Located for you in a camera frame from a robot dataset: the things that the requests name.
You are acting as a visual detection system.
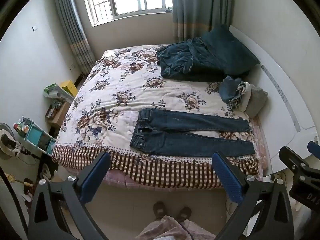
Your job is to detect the folded white cloth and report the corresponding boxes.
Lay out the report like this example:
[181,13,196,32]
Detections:
[240,82,253,112]

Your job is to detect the white bed headboard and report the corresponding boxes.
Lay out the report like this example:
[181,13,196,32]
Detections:
[229,25,317,174]

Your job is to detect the green and white bag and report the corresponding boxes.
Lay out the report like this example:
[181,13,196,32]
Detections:
[44,83,62,98]

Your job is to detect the grey striped curtain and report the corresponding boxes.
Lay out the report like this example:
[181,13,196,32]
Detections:
[171,0,234,43]
[51,0,96,75]

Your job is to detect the dark teal quilt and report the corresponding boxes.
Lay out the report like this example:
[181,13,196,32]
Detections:
[156,37,225,82]

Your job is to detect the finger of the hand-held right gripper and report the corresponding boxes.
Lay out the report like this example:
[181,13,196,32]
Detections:
[278,145,310,173]
[307,140,320,161]

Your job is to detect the teal storage cart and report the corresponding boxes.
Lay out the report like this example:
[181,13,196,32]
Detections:
[14,119,57,156]

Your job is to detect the dark blue denim pants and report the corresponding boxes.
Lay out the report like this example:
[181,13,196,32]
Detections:
[129,108,256,157]

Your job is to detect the floral bed blanket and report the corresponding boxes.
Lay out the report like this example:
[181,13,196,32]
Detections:
[51,44,263,189]

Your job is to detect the yellow box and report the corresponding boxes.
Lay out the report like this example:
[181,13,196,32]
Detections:
[59,80,77,97]

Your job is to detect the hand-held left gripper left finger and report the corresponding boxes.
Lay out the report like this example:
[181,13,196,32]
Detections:
[27,151,112,240]

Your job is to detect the white standing fan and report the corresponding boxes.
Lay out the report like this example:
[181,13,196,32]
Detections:
[0,122,22,161]

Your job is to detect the folded blue denim cloth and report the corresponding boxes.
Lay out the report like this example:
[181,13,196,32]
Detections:
[219,75,247,103]

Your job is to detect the person's left dark shoe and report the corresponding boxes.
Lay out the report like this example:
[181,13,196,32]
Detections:
[153,201,167,221]

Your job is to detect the dark teal pillow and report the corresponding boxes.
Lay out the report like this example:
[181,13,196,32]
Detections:
[201,24,260,78]

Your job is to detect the person's right dark shoe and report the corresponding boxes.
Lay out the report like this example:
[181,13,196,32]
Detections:
[176,206,192,223]

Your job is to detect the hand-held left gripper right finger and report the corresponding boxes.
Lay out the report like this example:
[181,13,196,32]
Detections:
[211,151,294,240]

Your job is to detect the black cable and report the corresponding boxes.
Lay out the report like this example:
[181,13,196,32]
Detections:
[0,166,28,240]

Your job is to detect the wooden nightstand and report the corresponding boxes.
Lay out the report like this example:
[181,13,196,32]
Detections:
[45,101,72,128]

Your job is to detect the person's dark shoe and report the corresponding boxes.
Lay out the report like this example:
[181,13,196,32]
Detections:
[153,201,167,221]
[176,206,192,223]

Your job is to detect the pair of white slippers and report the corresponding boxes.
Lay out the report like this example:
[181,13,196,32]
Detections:
[39,164,58,181]

